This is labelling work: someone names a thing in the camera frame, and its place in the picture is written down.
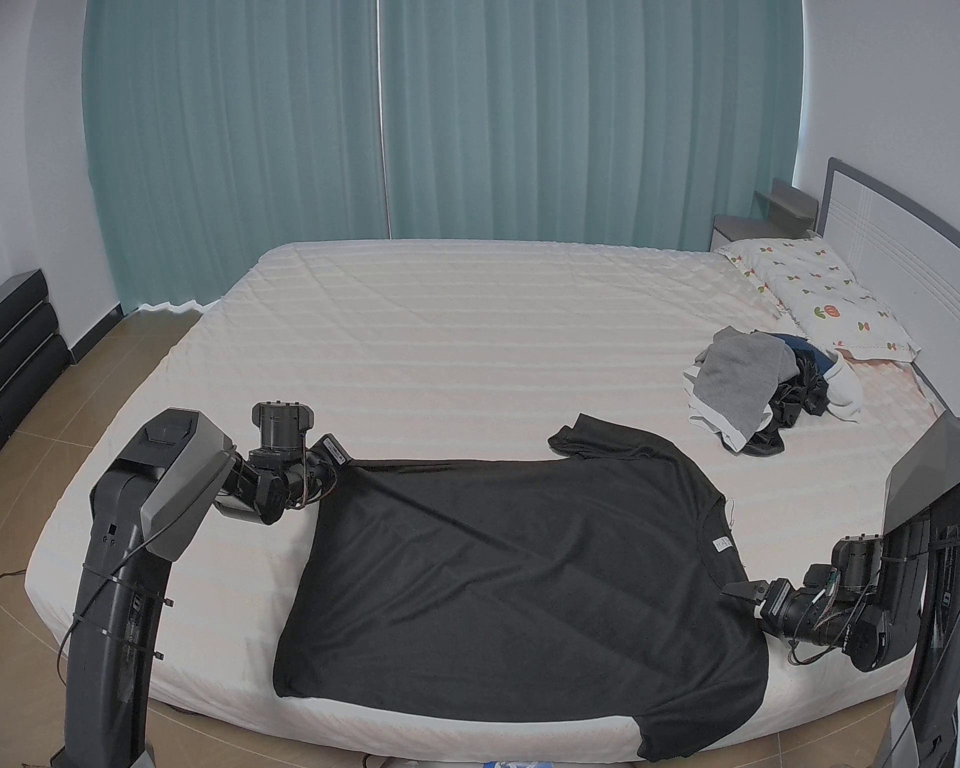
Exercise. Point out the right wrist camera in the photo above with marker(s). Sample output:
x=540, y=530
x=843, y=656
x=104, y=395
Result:
x=819, y=583

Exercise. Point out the white printed pillow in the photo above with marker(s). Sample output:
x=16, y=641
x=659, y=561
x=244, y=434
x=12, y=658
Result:
x=817, y=292

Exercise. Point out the pile of clothes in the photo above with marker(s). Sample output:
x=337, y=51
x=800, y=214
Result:
x=739, y=382

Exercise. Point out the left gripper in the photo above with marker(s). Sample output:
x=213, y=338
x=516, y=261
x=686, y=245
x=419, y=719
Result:
x=330, y=459

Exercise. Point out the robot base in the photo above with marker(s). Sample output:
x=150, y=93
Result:
x=517, y=764

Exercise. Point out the blue-green curtain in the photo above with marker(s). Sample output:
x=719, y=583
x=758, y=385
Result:
x=225, y=135
x=585, y=112

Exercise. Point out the black T-shirt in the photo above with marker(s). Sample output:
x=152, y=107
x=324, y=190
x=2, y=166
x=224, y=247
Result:
x=525, y=585

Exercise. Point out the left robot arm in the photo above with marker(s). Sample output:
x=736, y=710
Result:
x=112, y=562

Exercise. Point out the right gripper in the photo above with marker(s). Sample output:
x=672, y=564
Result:
x=786, y=611

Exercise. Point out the black chest of drawers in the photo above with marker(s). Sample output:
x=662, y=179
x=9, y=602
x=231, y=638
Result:
x=26, y=352

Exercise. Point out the bed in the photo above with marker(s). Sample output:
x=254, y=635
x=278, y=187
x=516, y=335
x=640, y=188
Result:
x=465, y=337

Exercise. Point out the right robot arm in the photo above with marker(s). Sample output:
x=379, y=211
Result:
x=900, y=592

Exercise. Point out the grey bedside table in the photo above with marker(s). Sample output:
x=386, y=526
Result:
x=750, y=225

